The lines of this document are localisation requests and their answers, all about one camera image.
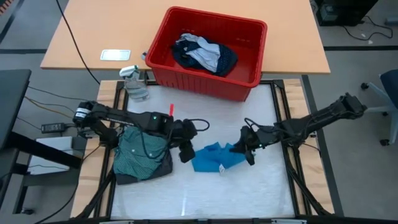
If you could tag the red plastic laundry basket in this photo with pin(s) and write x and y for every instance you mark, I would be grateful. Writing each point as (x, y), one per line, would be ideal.
(202, 84)

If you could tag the bright blue garment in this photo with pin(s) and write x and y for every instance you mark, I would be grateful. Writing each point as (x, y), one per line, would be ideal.
(214, 158)

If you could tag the navy dotted garment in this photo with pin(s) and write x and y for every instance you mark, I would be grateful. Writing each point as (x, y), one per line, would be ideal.
(228, 60)

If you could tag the clear spray bottle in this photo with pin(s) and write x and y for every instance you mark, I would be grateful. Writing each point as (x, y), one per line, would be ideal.
(135, 88)

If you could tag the blue office chair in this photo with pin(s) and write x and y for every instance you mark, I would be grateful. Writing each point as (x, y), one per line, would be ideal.
(390, 90)

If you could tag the small grey object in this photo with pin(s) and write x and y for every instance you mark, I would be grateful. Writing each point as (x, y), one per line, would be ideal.
(144, 56)

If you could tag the red marker pen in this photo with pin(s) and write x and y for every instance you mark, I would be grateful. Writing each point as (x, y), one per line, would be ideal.
(171, 109)

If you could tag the black aluminium frame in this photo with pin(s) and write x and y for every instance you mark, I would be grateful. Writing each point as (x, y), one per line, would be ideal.
(217, 221)

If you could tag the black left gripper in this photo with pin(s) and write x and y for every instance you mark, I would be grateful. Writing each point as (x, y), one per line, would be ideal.
(183, 130)

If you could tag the black computer case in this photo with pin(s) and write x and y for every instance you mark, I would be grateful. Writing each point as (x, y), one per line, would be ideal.
(345, 12)

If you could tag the grey power strip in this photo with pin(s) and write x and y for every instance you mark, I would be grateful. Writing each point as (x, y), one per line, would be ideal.
(391, 21)

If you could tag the black stand bar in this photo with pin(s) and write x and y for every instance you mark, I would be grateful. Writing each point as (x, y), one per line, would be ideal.
(46, 152)

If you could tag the white box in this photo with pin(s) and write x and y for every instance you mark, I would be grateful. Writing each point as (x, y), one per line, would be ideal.
(53, 143)

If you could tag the black power adapter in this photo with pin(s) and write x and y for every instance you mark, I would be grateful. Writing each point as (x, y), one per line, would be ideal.
(53, 127)

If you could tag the light wooden desk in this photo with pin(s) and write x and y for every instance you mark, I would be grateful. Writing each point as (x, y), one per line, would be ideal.
(93, 31)

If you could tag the teal dotted button shirt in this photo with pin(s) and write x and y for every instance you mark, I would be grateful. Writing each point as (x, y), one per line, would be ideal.
(133, 158)

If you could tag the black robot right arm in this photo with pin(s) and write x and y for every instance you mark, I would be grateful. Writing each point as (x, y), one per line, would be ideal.
(326, 113)

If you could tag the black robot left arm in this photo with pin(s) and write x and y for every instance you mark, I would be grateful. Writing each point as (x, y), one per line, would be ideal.
(124, 116)

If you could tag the dark grey garment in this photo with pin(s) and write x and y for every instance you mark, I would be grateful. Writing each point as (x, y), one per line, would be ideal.
(164, 168)

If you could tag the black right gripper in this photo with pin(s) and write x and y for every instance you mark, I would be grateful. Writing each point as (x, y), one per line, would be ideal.
(253, 140)

